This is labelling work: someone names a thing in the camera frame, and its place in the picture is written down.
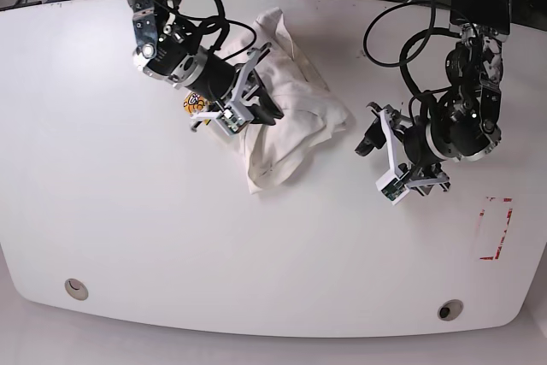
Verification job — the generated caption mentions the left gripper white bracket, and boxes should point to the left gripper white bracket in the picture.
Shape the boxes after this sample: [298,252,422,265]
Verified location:
[355,102,450,197]

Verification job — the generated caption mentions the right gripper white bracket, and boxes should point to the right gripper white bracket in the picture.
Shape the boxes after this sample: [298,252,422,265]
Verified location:
[188,42,284,132]

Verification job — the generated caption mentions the white t-shirt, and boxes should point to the white t-shirt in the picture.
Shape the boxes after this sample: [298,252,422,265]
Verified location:
[199,7,350,194]

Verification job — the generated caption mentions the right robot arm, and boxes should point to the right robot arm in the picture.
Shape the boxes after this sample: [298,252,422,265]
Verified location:
[127,0,284,136]

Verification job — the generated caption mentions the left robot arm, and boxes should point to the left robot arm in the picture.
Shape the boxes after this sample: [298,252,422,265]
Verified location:
[356,0,511,204]

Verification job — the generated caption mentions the red tape rectangle marking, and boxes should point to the red tape rectangle marking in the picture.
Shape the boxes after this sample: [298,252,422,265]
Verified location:
[473,197,514,261]

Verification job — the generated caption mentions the right table grommet hole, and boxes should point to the right table grommet hole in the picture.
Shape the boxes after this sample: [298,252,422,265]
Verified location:
[438,299,464,321]

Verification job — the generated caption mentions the table grommet hole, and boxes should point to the table grommet hole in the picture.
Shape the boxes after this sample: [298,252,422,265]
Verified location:
[64,279,89,301]
[438,299,464,321]

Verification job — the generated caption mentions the left table grommet hole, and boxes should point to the left table grommet hole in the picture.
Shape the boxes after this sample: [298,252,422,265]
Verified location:
[64,279,89,301]

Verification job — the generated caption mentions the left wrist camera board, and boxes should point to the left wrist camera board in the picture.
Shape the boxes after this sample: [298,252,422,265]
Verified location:
[376,170,410,205]

